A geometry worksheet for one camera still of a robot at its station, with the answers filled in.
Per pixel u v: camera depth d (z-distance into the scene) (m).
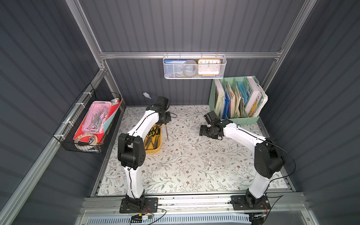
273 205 0.73
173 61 0.86
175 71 0.88
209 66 0.89
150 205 0.74
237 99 0.95
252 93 0.94
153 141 0.99
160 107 0.69
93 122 0.71
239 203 0.73
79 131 0.68
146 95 0.97
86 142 0.67
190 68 0.91
